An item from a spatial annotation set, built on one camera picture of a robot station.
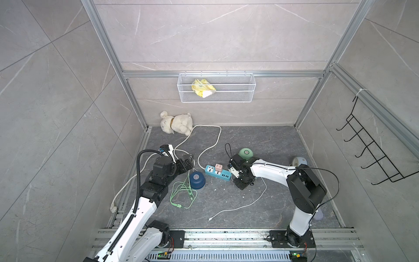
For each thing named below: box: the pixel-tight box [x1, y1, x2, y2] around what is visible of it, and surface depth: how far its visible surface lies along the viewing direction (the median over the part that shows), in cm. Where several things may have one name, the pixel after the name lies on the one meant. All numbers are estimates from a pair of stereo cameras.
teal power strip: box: [204, 164, 232, 182], surface depth 95 cm
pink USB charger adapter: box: [214, 163, 224, 173], surface depth 92 cm
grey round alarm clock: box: [292, 156, 308, 167], surface depth 93 cm
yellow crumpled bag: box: [190, 78, 217, 99], surface depth 87 cm
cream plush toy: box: [159, 110, 194, 136], surface depth 113 cm
